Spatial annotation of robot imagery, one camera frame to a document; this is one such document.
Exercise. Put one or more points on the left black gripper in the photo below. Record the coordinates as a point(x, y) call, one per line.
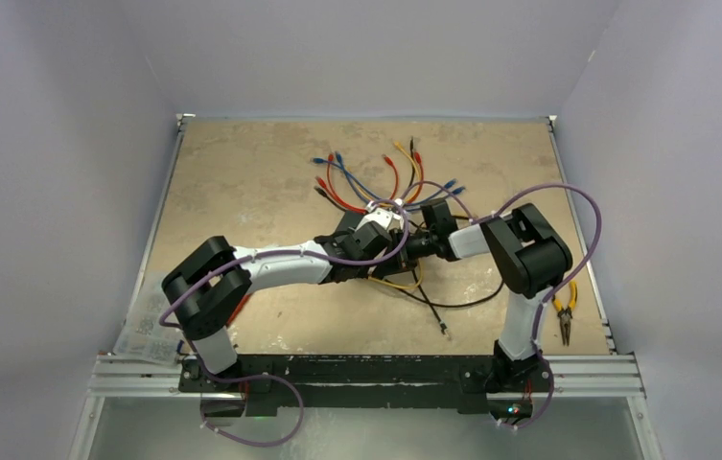
point(360, 274)

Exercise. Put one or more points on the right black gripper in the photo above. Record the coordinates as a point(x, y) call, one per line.
point(407, 249)

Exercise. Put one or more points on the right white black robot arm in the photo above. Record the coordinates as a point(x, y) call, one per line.
point(530, 256)

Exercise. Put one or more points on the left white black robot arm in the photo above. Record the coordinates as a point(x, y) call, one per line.
point(207, 287)

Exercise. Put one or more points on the printed paper sheet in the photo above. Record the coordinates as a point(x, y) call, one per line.
point(142, 337)

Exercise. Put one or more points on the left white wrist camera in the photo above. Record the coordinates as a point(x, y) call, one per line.
point(381, 222)

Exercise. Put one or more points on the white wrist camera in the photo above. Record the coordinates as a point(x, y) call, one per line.
point(381, 222)
point(399, 209)

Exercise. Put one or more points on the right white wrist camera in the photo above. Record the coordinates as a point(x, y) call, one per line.
point(399, 209)

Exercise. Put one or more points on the red handled adjustable wrench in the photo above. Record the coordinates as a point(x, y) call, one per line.
point(238, 309)

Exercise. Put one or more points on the yellow handled pliers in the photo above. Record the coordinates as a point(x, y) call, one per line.
point(564, 312)

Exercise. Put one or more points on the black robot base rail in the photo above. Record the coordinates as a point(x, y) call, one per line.
point(472, 384)

